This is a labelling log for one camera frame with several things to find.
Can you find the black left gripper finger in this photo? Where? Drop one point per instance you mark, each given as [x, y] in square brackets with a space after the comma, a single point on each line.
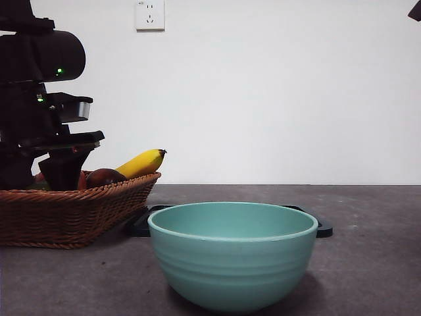
[62, 171]
[14, 171]

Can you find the black rectangular tray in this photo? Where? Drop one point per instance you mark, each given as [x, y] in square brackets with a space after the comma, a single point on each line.
[138, 227]

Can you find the yellow banana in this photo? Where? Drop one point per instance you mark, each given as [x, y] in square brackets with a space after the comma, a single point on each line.
[141, 164]

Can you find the white wall socket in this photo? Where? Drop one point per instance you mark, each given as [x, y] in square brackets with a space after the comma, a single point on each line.
[150, 16]

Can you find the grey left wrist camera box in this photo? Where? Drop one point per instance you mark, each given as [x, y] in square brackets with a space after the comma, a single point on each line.
[85, 110]

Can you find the red yellow apple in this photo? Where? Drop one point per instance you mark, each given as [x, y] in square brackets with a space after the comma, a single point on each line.
[82, 181]

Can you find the brown wicker basket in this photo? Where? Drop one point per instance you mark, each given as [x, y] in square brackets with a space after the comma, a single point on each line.
[65, 217]

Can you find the teal bowl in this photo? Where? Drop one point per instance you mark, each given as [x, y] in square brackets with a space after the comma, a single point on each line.
[230, 270]

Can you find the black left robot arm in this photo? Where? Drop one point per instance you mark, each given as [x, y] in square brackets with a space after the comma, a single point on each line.
[19, 56]

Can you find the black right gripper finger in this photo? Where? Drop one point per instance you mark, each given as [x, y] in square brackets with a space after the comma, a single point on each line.
[416, 10]

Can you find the dark red plum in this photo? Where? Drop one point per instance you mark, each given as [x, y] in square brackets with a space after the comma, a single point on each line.
[105, 177]

